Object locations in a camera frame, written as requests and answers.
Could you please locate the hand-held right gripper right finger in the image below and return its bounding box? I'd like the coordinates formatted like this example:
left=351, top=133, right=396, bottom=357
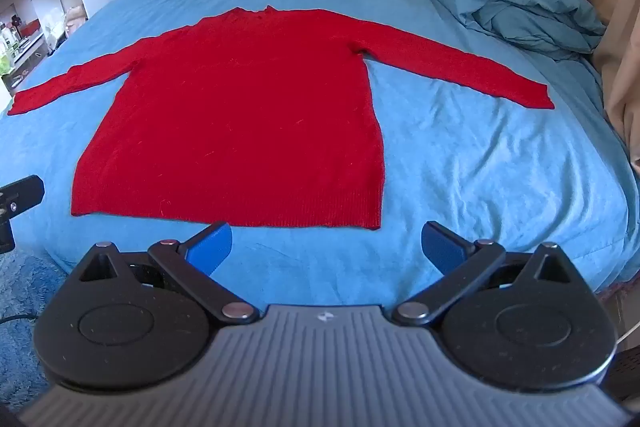
left=391, top=221, right=581, bottom=327

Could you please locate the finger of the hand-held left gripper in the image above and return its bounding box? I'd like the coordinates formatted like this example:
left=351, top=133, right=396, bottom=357
left=0, top=175, right=46, bottom=215

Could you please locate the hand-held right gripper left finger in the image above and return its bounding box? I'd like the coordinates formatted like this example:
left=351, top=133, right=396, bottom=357
left=79, top=222, right=261, bottom=324

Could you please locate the red knit sweater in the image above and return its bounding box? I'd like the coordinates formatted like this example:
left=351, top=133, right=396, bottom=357
left=7, top=5, right=556, bottom=230

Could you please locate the blue bed blanket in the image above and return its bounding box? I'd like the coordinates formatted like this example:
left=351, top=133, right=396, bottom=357
left=0, top=0, right=640, bottom=303

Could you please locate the blue shaggy rug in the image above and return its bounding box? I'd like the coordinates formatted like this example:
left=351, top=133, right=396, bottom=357
left=0, top=251, right=68, bottom=390

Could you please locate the white shelf unit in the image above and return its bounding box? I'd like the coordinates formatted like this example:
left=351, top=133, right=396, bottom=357
left=0, top=0, right=101, bottom=98

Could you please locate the beige curtain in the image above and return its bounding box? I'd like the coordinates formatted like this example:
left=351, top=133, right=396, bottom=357
left=582, top=0, right=640, bottom=172

